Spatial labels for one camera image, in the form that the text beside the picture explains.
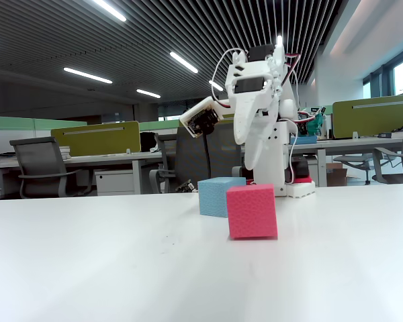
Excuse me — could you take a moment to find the flat blue box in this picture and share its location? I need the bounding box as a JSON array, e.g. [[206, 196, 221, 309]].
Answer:
[[290, 135, 318, 146]]

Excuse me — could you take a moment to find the white red black table clamp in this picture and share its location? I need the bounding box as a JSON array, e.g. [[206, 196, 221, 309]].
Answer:
[[286, 156, 317, 199]]

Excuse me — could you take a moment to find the small black circuit board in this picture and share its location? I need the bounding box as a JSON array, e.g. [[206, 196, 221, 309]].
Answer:
[[175, 180, 197, 193]]

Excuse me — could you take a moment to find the white drawer pedestal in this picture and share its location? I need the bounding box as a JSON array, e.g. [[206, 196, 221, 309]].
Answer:
[[94, 169, 142, 197]]

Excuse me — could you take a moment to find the black camera cable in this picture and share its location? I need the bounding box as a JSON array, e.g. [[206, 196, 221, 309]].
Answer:
[[204, 131, 212, 181]]

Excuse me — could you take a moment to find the black bag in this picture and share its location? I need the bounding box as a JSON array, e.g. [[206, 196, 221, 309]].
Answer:
[[140, 131, 159, 154]]

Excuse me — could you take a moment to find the white servo cable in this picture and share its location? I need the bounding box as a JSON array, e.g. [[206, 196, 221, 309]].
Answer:
[[210, 49, 250, 102], [286, 54, 302, 184]]

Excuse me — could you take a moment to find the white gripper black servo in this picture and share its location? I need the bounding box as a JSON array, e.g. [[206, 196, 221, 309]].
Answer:
[[225, 60, 279, 172]]

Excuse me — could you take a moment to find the green packet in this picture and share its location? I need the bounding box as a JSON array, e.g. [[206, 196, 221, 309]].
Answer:
[[305, 112, 325, 137]]

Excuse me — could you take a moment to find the red foam cube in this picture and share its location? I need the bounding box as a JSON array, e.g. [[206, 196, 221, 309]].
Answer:
[[225, 183, 279, 241]]

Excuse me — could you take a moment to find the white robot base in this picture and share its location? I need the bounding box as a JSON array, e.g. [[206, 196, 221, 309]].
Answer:
[[241, 120, 288, 197]]

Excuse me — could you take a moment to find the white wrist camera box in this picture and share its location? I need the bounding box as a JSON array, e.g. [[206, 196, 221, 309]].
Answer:
[[179, 97, 222, 138]]

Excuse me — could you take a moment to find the white office desk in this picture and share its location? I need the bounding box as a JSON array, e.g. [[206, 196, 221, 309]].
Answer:
[[288, 136, 403, 187], [0, 150, 177, 197]]

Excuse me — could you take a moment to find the light green office partition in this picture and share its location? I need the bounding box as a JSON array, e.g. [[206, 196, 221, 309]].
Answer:
[[0, 115, 88, 131]]

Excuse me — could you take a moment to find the brown cardboard box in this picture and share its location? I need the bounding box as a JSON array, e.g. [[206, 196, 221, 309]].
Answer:
[[326, 162, 349, 187]]

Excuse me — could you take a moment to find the blue foam cube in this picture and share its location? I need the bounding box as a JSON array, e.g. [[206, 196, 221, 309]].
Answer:
[[197, 176, 247, 219]]

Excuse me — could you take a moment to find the olive green desk divider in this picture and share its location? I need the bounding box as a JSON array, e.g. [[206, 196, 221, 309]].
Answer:
[[50, 121, 142, 158], [332, 94, 403, 140]]

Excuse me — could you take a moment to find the dark mesh office chair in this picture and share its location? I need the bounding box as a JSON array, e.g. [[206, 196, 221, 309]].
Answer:
[[149, 125, 246, 195]]

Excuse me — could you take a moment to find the grey mesh office chair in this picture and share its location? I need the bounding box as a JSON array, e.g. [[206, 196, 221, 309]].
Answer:
[[9, 136, 95, 199]]

